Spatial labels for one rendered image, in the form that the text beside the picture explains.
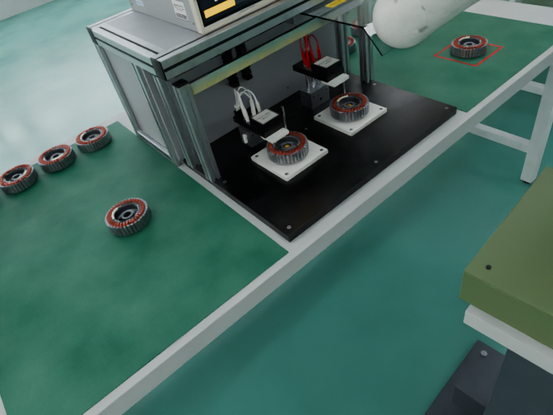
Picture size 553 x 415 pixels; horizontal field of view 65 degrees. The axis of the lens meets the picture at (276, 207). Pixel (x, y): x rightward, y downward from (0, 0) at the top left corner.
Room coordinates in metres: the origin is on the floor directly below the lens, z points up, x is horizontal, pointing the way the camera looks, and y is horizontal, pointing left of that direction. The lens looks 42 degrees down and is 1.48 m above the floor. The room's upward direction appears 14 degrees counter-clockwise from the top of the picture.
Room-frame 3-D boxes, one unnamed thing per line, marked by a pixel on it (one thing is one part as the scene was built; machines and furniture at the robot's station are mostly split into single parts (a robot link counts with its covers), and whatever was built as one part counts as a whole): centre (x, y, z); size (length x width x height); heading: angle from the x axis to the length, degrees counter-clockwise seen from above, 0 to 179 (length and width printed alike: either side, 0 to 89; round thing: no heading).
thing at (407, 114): (1.04, -0.16, 0.76); 0.64 x 0.47 x 0.02; 121
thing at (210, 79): (1.11, -0.12, 1.03); 0.62 x 0.01 x 0.03; 121
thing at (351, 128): (1.09, -0.27, 0.78); 0.15 x 0.15 x 0.01; 31
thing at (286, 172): (0.97, -0.07, 0.78); 0.15 x 0.15 x 0.01; 31
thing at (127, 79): (1.20, 0.31, 0.91); 0.28 x 0.03 x 0.32; 31
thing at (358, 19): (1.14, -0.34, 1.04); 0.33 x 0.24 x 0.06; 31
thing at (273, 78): (1.25, -0.04, 0.92); 0.66 x 0.01 x 0.30; 121
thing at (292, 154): (0.97, -0.07, 0.80); 0.11 x 0.11 x 0.04
